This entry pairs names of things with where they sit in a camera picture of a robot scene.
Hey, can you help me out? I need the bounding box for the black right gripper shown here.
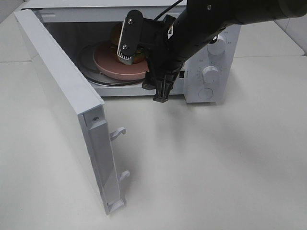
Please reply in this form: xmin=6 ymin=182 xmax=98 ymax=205
xmin=117 ymin=10 xmax=183 ymax=72

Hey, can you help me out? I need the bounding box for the burger with lettuce and cheese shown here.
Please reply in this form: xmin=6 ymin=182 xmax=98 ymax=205
xmin=109 ymin=22 xmax=145 ymax=64

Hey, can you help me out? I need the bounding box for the pink round plate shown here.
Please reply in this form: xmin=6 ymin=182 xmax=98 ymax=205
xmin=93 ymin=41 xmax=149 ymax=81

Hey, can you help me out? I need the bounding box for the white timer knob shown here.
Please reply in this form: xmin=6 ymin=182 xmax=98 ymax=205
xmin=202 ymin=66 xmax=220 ymax=84

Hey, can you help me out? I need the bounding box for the white microwave door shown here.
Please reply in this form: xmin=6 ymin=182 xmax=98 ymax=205
xmin=14 ymin=10 xmax=130 ymax=214

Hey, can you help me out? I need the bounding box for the round white door button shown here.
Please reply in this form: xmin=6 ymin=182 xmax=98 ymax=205
xmin=199 ymin=88 xmax=213 ymax=100

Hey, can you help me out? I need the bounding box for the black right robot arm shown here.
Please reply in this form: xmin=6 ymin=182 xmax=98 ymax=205
xmin=117 ymin=0 xmax=307 ymax=72

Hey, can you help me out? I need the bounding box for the upper white power knob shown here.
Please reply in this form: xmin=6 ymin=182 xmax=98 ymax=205
xmin=207 ymin=34 xmax=226 ymax=55

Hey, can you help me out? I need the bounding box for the white microwave oven body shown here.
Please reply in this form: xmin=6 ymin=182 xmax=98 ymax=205
xmin=15 ymin=0 xmax=241 ymax=106

